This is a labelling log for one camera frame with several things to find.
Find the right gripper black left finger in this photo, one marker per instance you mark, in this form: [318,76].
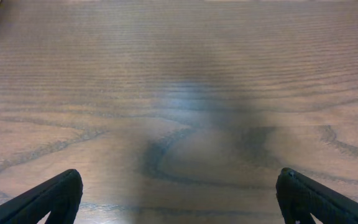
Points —
[58,199]

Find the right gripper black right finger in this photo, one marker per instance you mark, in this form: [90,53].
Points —
[302,200]

